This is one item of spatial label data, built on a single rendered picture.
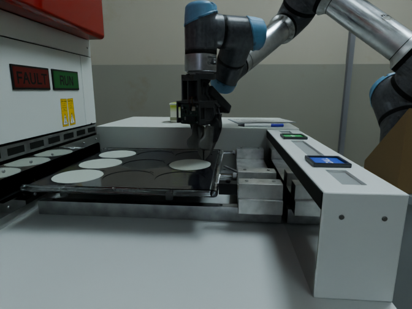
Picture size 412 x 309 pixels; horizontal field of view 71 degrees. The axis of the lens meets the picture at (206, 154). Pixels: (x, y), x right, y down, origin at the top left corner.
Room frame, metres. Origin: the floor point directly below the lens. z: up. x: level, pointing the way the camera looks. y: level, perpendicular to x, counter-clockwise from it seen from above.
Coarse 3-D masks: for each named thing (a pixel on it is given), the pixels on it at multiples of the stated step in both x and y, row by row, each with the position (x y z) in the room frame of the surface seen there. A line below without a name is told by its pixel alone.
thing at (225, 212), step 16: (48, 208) 0.57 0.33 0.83; (64, 208) 0.56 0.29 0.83; (80, 208) 0.56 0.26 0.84; (96, 208) 0.56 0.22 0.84; (112, 208) 0.55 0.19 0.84; (128, 208) 0.55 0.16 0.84; (144, 208) 0.55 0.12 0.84; (160, 208) 0.55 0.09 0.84; (176, 208) 0.54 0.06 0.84; (192, 208) 0.54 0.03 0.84; (208, 208) 0.54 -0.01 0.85; (224, 208) 0.53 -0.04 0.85
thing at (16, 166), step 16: (64, 144) 0.72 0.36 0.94; (80, 144) 0.79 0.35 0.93; (96, 144) 0.90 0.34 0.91; (16, 160) 0.55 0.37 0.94; (32, 160) 0.59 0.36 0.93; (48, 160) 0.64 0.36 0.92; (0, 176) 0.50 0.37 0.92; (32, 192) 0.58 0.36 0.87; (0, 208) 0.49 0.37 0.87; (16, 208) 0.53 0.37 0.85
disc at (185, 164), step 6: (174, 162) 0.69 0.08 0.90; (180, 162) 0.69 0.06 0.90; (186, 162) 0.69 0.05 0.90; (192, 162) 0.69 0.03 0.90; (198, 162) 0.69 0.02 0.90; (204, 162) 0.69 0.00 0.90; (174, 168) 0.64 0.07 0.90; (180, 168) 0.64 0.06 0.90; (186, 168) 0.64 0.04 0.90; (192, 168) 0.64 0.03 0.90; (198, 168) 0.64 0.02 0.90; (204, 168) 0.64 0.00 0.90
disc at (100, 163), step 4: (92, 160) 0.72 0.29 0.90; (96, 160) 0.72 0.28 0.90; (100, 160) 0.72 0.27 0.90; (104, 160) 0.72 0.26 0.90; (108, 160) 0.72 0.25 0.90; (112, 160) 0.72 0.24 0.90; (116, 160) 0.72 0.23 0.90; (120, 160) 0.72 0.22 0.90; (80, 164) 0.68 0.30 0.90; (84, 164) 0.68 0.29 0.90; (88, 164) 0.68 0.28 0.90; (92, 164) 0.68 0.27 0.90; (96, 164) 0.68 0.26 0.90; (100, 164) 0.68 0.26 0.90; (104, 164) 0.68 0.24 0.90; (108, 164) 0.68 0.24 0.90; (112, 164) 0.68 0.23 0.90; (116, 164) 0.68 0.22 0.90; (88, 168) 0.64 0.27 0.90; (92, 168) 0.64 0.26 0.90; (96, 168) 0.64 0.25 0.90
